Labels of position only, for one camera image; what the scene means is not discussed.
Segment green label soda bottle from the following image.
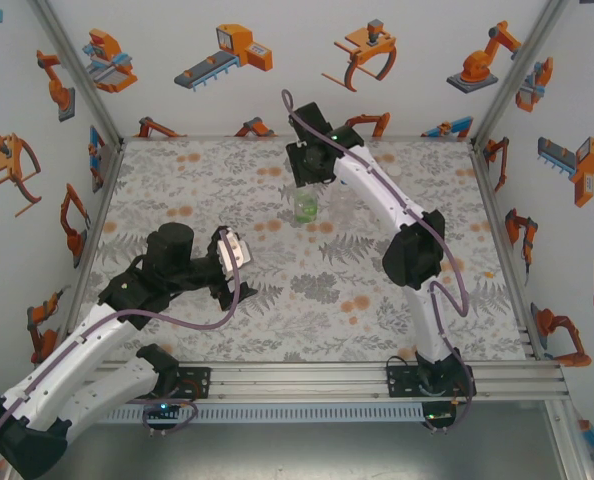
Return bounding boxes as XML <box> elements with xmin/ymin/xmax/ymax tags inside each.
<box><xmin>292</xmin><ymin>183</ymin><xmax>322</xmax><ymax>225</ymax></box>

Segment clear plastic cup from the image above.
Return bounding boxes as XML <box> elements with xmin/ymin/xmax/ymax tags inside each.
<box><xmin>326</xmin><ymin>180</ymin><xmax>356</xmax><ymax>222</ymax></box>

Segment floral patterned table cover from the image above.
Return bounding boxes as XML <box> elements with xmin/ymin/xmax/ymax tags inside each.
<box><xmin>84</xmin><ymin>138</ymin><xmax>534</xmax><ymax>364</ymax></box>

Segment small circuit board green LED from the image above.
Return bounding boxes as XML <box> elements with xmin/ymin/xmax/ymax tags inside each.
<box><xmin>423</xmin><ymin>408</ymin><xmax>456</xmax><ymax>427</ymax></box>
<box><xmin>143</xmin><ymin>398</ymin><xmax>184</xmax><ymax>417</ymax></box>

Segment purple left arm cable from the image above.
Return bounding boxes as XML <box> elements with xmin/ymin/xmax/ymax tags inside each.
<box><xmin>0</xmin><ymin>225</ymin><xmax>243</xmax><ymax>469</ymax></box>

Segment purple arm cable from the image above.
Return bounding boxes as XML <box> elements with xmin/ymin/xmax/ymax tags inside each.
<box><xmin>280</xmin><ymin>88</ymin><xmax>478</xmax><ymax>431</ymax></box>
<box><xmin>0</xmin><ymin>225</ymin><xmax>243</xmax><ymax>469</ymax></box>

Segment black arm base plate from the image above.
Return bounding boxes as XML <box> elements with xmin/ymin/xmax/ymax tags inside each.
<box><xmin>174</xmin><ymin>366</ymin><xmax>213</xmax><ymax>401</ymax></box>
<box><xmin>385</xmin><ymin>363</ymin><xmax>426</xmax><ymax>399</ymax></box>

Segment aluminium side rail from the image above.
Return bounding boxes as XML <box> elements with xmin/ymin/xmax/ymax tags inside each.
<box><xmin>64</xmin><ymin>142</ymin><xmax>127</xmax><ymax>346</ymax></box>
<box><xmin>469</xmin><ymin>139</ymin><xmax>546</xmax><ymax>361</ymax></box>

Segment aluminium front extrusion rail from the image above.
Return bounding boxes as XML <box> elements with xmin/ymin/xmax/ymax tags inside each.
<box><xmin>84</xmin><ymin>360</ymin><xmax>573</xmax><ymax>404</ymax></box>

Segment slotted grey cable duct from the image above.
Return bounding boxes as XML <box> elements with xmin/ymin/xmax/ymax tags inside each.
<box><xmin>96</xmin><ymin>403</ymin><xmax>426</xmax><ymax>425</ymax></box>

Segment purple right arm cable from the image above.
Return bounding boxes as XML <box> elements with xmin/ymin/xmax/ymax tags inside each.
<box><xmin>280</xmin><ymin>88</ymin><xmax>478</xmax><ymax>431</ymax></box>

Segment aluminium corner post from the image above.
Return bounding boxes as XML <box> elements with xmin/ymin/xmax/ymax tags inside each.
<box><xmin>470</xmin><ymin>0</ymin><xmax>568</xmax><ymax>149</ymax></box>
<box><xmin>29</xmin><ymin>0</ymin><xmax>127</xmax><ymax>149</ymax></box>

